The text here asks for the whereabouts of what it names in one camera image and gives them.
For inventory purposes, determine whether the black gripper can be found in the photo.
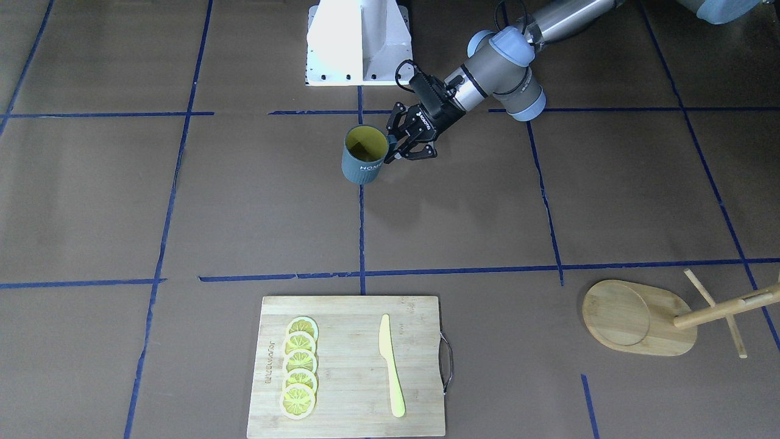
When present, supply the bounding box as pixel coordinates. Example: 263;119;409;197
384;99;466;164

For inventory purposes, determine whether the blue mug yellow inside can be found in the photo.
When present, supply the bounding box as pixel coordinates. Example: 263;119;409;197
341;124;391;185

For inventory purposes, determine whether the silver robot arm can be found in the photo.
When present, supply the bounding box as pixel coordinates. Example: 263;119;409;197
383;1;622;164

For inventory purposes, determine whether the wooden cup storage rack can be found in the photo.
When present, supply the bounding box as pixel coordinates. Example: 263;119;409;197
581;269;779;359

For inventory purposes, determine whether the lemon slice two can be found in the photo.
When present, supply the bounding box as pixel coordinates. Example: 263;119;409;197
283;331;317;355

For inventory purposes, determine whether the lemon slice three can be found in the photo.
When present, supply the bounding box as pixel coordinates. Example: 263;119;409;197
282;348;318;373

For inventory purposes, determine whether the lemon slice four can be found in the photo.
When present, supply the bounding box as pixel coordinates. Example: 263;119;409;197
282;368;319;393

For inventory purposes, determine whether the yellow plastic knife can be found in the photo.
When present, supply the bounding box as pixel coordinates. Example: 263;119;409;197
378;313;406;418

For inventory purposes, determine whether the wooden cutting board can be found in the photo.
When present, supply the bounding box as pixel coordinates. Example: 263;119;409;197
246;295;446;438

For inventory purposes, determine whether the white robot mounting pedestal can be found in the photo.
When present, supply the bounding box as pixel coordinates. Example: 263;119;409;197
305;1;413;87

